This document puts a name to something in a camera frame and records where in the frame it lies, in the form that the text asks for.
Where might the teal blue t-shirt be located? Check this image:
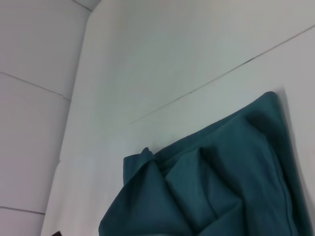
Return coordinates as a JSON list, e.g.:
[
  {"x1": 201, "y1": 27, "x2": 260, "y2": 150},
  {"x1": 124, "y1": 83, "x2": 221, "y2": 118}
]
[{"x1": 98, "y1": 91, "x2": 315, "y2": 236}]

